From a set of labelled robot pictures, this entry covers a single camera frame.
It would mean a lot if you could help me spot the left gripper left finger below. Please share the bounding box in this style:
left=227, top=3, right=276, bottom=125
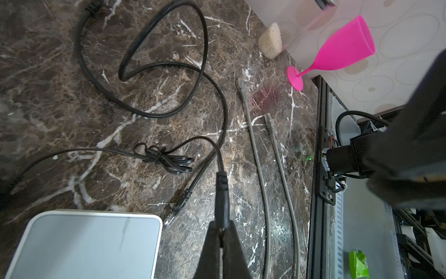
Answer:
left=193, top=221, right=221, bottom=279

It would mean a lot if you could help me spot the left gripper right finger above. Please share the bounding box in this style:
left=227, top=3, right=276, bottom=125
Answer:
left=221, top=220, right=252, bottom=279

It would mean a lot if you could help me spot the black coiled ethernet cable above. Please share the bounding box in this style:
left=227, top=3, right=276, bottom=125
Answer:
left=74, top=0, right=230, bottom=227

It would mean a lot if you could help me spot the green white snack packet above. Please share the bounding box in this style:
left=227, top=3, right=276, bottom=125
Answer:
left=348, top=250, right=371, bottom=279

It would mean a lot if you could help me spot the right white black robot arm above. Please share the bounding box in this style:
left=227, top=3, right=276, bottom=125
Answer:
left=322, top=51, right=446, bottom=210

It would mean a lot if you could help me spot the pink funnel cup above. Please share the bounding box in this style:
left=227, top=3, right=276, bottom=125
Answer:
left=286, top=15, right=376, bottom=91

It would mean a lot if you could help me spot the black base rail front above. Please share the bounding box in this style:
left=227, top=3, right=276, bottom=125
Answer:
left=306, top=76, right=344, bottom=279

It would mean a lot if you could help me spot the white network switch box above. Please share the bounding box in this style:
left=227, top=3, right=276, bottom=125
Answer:
left=5, top=210, right=163, bottom=279

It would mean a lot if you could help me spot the thin black adapter cable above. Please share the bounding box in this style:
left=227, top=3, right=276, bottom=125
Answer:
left=0, top=135, right=231, bottom=231

